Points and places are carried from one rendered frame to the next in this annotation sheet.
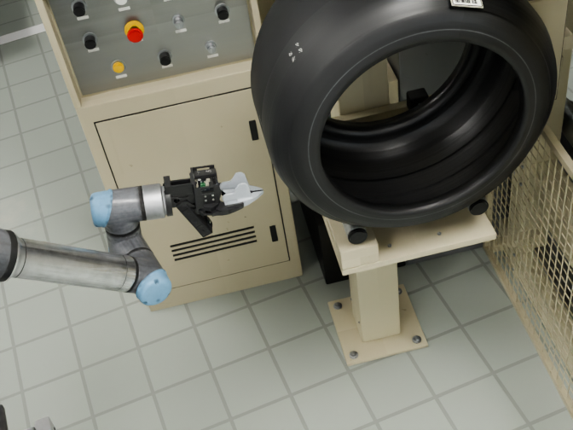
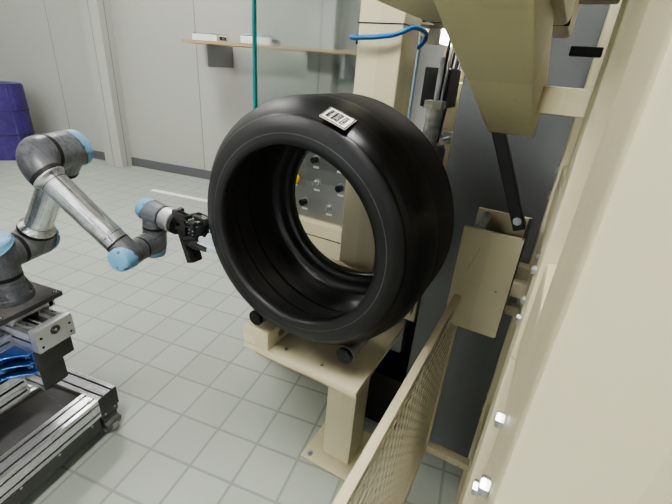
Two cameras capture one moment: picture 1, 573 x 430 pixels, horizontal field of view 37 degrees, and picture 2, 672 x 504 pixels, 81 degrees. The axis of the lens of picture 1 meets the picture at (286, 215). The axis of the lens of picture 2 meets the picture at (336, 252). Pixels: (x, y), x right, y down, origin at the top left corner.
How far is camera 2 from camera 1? 1.27 m
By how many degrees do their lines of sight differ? 32
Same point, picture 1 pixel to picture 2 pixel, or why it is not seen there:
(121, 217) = (145, 215)
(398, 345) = (338, 470)
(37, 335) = (206, 327)
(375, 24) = (267, 114)
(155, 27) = (305, 181)
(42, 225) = not seen: hidden behind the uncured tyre
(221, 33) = (336, 202)
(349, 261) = (247, 335)
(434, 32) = (303, 138)
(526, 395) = not seen: outside the picture
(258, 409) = (235, 436)
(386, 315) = (341, 442)
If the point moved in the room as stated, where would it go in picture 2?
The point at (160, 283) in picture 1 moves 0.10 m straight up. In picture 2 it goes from (119, 255) to (114, 224)
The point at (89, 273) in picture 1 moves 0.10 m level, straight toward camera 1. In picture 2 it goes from (83, 218) to (52, 229)
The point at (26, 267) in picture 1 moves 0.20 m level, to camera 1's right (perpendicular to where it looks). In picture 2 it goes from (46, 185) to (82, 202)
